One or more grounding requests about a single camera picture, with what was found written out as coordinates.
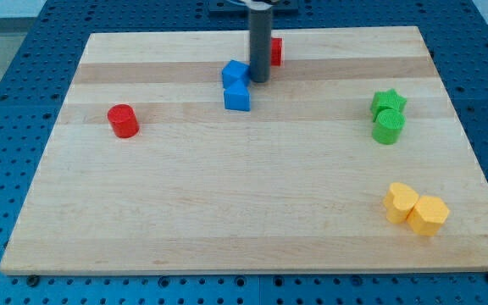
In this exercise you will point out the green cylinder block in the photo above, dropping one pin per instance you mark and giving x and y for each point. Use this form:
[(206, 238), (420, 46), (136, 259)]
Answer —
[(388, 126)]

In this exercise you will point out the yellow hexagon block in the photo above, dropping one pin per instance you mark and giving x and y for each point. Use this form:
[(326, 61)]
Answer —
[(429, 214)]

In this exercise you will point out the yellow heart block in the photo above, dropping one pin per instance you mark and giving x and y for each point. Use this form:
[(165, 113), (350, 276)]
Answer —
[(399, 202)]

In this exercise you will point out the blue cube block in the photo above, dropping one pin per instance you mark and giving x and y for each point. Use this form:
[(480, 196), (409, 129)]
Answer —
[(234, 71)]

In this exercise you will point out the red block behind rod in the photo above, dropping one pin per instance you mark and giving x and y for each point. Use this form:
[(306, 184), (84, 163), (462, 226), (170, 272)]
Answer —
[(276, 56)]

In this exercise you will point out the wooden board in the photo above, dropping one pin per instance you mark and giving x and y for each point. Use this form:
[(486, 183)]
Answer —
[(295, 185)]

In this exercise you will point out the red cylinder block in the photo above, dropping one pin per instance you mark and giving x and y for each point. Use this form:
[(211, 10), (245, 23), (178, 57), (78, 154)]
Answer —
[(123, 121)]

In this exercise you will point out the blue triangle block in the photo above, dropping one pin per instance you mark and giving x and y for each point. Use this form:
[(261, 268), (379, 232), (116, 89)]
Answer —
[(237, 97)]

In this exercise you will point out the green star block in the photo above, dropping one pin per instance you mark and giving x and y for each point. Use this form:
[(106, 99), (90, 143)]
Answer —
[(383, 100)]

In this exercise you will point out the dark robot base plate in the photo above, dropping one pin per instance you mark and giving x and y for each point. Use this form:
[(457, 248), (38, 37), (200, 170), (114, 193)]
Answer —
[(231, 6)]

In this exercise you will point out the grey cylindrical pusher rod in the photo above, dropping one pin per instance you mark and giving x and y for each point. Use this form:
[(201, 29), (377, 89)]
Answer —
[(260, 22)]

